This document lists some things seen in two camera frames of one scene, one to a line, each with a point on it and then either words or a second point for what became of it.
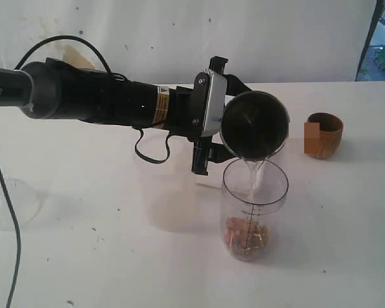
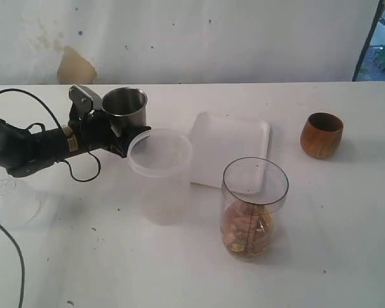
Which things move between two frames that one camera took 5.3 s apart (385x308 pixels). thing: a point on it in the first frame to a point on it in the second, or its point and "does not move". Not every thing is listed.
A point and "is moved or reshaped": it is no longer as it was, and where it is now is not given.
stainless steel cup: x=255 y=124 is moved or reshaped
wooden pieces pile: x=245 y=239 is moved or reshaped
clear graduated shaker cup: x=253 y=196 does not move
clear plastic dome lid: x=25 y=201 does not move
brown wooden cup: x=322 y=135 does not move
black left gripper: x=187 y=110 to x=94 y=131
